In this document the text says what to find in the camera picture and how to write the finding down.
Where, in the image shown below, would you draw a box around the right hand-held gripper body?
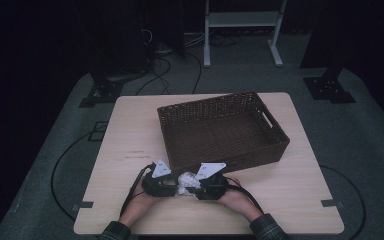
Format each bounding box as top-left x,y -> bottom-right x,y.
193,162 -> 229,201

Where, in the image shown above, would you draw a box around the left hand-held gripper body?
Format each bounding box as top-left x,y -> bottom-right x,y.
141,158 -> 183,198

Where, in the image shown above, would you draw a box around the white knitted cloth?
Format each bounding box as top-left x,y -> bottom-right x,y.
177,171 -> 203,197

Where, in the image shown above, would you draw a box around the brown woven basket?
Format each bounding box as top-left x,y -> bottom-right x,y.
156,92 -> 291,176

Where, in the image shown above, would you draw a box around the person's left hand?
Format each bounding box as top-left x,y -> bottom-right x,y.
119,185 -> 158,229

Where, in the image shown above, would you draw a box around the person's right hand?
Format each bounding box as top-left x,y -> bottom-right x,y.
218,177 -> 265,223

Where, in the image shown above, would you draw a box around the black tape strip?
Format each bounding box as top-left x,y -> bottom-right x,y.
320,198 -> 344,208
71,200 -> 95,213

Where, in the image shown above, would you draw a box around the black stand base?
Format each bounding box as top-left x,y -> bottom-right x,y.
78,71 -> 124,109
303,66 -> 357,104

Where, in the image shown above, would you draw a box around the left hand-held gripper cable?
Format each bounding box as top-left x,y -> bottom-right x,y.
120,163 -> 156,218

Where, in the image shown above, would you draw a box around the hand-held gripper cable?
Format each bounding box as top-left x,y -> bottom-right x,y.
120,163 -> 156,218
226,184 -> 264,214

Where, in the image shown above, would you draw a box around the right hand-held gripper cable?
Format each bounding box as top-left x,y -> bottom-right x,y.
226,184 -> 264,214

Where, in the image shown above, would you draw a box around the black floor cable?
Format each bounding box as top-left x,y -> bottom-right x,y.
50,131 -> 96,223
319,164 -> 367,240

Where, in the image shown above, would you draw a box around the tangled black floor cables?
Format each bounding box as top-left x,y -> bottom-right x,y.
134,28 -> 203,96

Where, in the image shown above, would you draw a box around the white metal stand frame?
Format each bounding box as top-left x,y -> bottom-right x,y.
203,0 -> 288,69

